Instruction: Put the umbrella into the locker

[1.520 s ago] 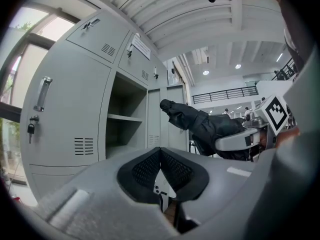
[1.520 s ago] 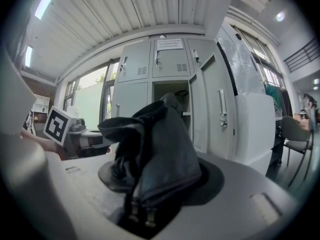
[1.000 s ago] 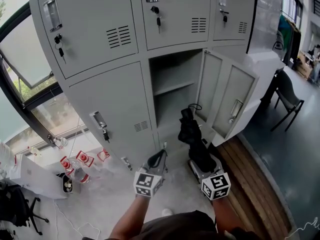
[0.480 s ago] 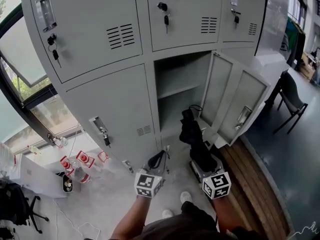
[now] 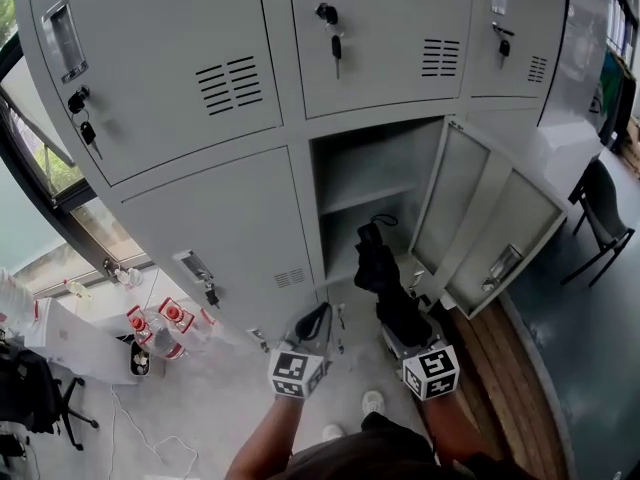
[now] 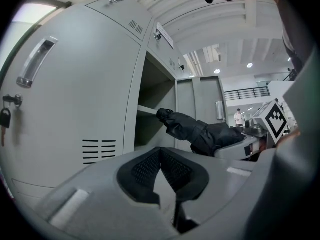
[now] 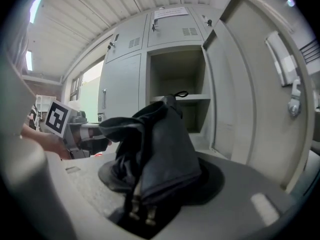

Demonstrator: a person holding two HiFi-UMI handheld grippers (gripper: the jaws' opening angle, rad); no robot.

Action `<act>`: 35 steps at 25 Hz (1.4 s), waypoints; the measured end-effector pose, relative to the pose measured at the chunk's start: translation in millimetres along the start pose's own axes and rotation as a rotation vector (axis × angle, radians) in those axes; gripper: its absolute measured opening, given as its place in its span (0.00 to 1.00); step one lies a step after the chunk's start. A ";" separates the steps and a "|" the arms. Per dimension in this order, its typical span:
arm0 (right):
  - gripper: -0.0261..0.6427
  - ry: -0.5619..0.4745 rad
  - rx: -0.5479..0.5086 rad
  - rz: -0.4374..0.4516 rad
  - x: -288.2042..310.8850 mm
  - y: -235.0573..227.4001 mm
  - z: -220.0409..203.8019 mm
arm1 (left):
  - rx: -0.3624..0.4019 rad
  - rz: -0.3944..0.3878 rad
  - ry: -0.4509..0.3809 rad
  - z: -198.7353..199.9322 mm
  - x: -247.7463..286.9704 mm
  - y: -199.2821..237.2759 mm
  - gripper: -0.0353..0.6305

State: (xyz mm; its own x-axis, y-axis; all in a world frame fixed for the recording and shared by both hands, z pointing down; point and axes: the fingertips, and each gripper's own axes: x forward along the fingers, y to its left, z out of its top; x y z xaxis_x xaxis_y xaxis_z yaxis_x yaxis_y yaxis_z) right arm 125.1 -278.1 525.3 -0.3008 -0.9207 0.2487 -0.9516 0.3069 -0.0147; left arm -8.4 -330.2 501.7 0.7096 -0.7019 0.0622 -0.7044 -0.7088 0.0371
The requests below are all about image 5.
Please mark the black jacket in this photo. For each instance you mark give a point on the black jacket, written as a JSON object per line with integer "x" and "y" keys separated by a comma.
{"x": 625, "y": 108}

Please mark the person's left forearm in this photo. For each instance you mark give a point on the person's left forearm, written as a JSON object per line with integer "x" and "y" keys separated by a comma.
{"x": 265, "y": 438}

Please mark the person's right forearm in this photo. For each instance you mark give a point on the person's right forearm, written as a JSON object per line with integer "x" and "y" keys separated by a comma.
{"x": 450, "y": 428}

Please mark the person's left white shoe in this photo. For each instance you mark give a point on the person's left white shoe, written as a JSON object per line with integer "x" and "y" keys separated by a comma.
{"x": 332, "y": 432}

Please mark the green garment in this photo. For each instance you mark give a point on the green garment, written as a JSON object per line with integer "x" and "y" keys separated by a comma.
{"x": 609, "y": 88}

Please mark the small grey trash bin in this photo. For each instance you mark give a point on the small grey trash bin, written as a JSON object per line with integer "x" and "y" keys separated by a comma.
{"x": 140, "y": 360}

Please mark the grey metal locker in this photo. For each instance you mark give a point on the grey metal locker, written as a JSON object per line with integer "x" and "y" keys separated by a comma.
{"x": 200, "y": 218}

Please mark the white cardboard box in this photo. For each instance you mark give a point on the white cardboard box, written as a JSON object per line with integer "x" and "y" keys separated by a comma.
{"x": 75, "y": 333}

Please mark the person's right white shoe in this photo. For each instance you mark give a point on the person's right white shoe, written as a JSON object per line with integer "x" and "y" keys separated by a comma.
{"x": 372, "y": 402}

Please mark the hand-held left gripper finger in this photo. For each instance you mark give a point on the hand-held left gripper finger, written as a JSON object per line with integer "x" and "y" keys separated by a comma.
{"x": 325, "y": 340}
{"x": 306, "y": 330}

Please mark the black umbrella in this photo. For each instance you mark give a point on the black umbrella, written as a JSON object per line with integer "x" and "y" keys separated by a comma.
{"x": 385, "y": 278}

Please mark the shelf with binders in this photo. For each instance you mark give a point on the shelf with binders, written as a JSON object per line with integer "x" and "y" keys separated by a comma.
{"x": 620, "y": 18}

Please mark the black framed window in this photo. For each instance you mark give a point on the black framed window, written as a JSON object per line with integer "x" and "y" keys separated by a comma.
{"x": 55, "y": 168}

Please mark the person's shirt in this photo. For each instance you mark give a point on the person's shirt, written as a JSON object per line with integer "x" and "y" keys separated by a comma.
{"x": 360, "y": 453}

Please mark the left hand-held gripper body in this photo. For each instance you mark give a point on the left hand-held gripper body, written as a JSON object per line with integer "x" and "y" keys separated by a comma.
{"x": 295, "y": 370}

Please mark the person's white shoe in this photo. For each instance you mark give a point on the person's white shoe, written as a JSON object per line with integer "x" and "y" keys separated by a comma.
{"x": 332, "y": 432}
{"x": 372, "y": 402}

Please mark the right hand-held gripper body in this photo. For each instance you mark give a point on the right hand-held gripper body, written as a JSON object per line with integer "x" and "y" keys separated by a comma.
{"x": 432, "y": 373}

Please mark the black office chair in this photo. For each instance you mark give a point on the black office chair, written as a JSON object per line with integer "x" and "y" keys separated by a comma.
{"x": 30, "y": 393}

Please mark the wooden plank platform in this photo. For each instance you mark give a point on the wooden plank platform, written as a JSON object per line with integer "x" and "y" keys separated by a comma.
{"x": 510, "y": 393}

